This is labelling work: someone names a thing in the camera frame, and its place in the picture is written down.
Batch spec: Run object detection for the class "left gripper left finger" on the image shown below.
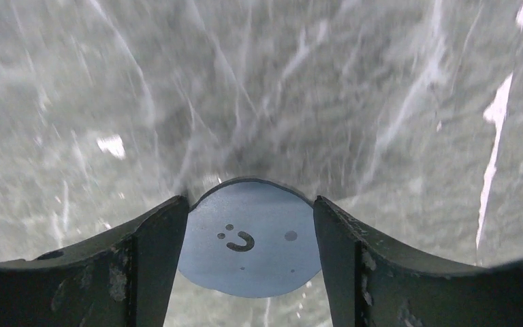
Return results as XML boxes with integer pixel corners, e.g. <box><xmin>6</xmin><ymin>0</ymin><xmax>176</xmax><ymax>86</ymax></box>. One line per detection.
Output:
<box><xmin>0</xmin><ymin>196</ymin><xmax>189</xmax><ymax>326</ymax></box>

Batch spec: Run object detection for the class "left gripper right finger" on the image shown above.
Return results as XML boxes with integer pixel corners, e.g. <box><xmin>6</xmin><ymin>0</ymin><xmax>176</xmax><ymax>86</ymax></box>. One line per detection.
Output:
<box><xmin>313</xmin><ymin>196</ymin><xmax>523</xmax><ymax>326</ymax></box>

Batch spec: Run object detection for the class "blue round coaster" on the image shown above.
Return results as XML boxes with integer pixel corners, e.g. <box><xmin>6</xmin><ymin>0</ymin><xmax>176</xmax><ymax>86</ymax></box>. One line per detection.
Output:
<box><xmin>178</xmin><ymin>178</ymin><xmax>321</xmax><ymax>298</ymax></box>

